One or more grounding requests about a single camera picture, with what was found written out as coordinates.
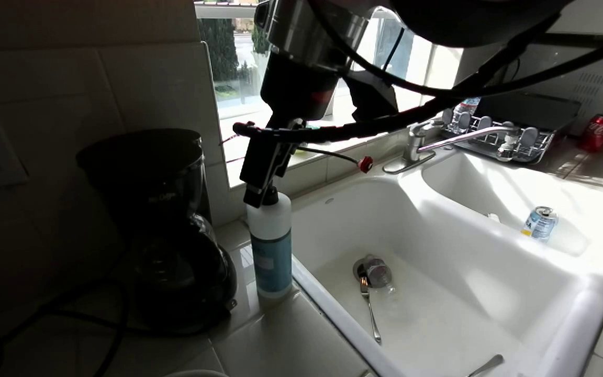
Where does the thin metal utensil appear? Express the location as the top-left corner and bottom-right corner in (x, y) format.
(355, 275), (386, 345)

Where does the chrome sink faucet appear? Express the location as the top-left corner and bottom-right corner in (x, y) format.
(381, 120), (522, 175)

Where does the black coffee maker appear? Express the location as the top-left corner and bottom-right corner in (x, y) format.
(76, 128), (238, 336)

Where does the grey wire dish rack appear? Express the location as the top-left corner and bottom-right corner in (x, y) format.
(437, 94), (581, 168)

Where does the blue and white can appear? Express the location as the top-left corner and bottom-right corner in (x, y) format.
(522, 204), (558, 243)

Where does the white double basin sink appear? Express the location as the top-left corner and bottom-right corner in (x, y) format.
(289, 148), (603, 377)

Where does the thin cable with red tip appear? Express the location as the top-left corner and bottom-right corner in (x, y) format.
(293, 143), (374, 175)

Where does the black power cord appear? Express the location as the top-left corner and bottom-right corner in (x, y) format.
(3, 275), (141, 377)

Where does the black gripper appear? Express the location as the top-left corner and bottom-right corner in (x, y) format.
(238, 125), (298, 210)

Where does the metal sink drain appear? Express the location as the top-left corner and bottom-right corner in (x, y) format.
(351, 254), (395, 293)

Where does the red round object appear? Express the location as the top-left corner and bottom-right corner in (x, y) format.
(577, 113), (603, 152)

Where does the window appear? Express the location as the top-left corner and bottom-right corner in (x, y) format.
(195, 0), (465, 145)

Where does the white bottle with blue label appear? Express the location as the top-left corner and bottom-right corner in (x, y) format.
(245, 190), (294, 299)

